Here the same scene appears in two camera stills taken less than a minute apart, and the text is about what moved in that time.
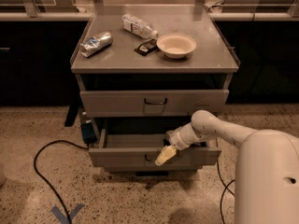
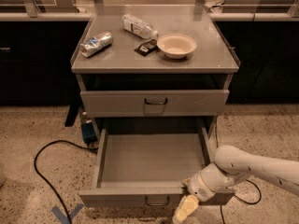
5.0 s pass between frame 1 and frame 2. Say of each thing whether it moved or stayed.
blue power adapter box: stayed
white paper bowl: stayed
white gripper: moved
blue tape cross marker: stayed
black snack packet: stayed
